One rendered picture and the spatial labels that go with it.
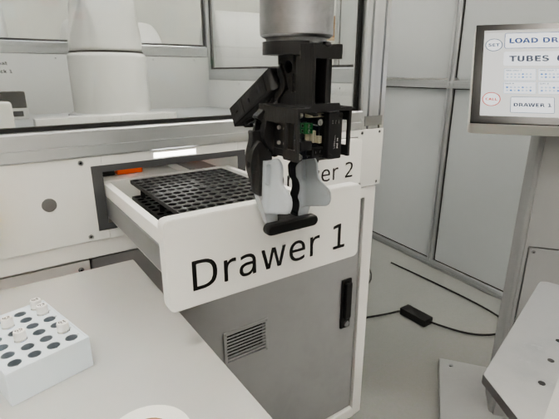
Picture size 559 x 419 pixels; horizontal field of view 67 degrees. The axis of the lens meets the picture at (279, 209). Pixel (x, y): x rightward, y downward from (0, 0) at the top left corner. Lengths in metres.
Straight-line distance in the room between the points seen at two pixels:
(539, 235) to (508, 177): 0.95
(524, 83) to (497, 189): 1.14
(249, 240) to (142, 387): 0.20
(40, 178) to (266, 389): 0.75
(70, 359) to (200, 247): 0.18
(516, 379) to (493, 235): 1.85
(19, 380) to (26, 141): 0.37
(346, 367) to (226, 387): 0.89
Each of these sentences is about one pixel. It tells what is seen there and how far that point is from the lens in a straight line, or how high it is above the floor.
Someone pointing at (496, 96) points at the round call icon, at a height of 1.02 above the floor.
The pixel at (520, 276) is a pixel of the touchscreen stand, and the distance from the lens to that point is 1.40.
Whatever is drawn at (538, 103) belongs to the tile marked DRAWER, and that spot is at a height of 1.01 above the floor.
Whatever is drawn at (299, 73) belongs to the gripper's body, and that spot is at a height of 1.08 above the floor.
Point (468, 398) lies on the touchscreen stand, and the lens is 1.68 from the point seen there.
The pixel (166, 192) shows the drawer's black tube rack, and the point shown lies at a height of 0.90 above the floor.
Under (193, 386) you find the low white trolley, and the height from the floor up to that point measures 0.76.
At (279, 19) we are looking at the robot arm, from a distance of 0.44.
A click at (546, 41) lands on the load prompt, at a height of 1.15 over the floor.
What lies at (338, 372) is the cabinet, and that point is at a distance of 1.34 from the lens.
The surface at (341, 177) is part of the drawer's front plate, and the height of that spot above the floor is 0.84.
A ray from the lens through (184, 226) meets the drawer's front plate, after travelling 0.47.
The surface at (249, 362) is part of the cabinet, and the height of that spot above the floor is 0.41.
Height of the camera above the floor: 1.08
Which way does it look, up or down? 18 degrees down
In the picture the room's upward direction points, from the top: straight up
